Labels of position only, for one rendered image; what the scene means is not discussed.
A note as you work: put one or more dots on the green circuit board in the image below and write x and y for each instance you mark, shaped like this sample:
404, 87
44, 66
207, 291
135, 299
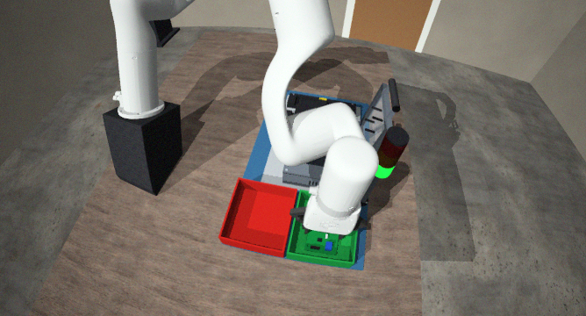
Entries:
321, 242

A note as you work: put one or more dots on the green bin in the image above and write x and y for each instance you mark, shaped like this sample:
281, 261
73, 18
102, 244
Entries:
345, 249

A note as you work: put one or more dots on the red bin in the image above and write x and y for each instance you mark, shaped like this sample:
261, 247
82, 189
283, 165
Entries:
258, 215

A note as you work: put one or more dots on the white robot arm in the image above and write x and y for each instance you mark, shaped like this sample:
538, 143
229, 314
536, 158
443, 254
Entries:
303, 28

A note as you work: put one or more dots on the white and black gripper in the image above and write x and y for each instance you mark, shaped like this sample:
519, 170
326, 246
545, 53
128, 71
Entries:
312, 217

